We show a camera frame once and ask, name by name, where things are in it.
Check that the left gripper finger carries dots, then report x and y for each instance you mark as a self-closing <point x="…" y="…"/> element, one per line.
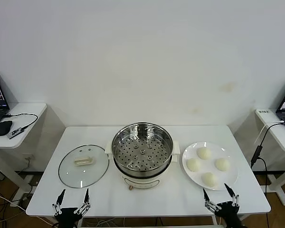
<point x="86" y="200"/>
<point x="59" y="200"/>

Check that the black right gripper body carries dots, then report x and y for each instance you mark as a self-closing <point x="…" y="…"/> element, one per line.
<point x="228" y="213"/>

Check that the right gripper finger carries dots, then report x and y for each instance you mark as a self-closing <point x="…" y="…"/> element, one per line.
<point x="234" y="199"/>
<point x="207" y="202"/>

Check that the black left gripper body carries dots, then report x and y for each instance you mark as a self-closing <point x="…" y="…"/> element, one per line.
<point x="67" y="217"/>

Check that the white steamed baozi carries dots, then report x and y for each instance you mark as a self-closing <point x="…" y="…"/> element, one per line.
<point x="194" y="164"/>
<point x="209" y="179"/>
<point x="203" y="153"/>
<point x="222" y="164"/>

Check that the perforated steel steamer basket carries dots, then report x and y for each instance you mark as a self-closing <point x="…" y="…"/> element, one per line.
<point x="142" y="155"/>

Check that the round white plate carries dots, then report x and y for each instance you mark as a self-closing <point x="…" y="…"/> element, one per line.
<point x="228" y="179"/>

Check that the white side table with label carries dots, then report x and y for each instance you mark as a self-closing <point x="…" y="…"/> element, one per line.
<point x="280" y="142"/>

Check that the black computer mouse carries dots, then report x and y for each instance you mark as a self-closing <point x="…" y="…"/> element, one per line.
<point x="3" y="128"/>

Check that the white printed label sticker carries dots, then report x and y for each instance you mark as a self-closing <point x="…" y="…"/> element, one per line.
<point x="263" y="111"/>

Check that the white side table with mouse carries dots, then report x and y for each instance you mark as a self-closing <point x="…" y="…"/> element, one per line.
<point x="26" y="111"/>

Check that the white wall outlet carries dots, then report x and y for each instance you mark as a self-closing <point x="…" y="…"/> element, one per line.
<point x="28" y="157"/>

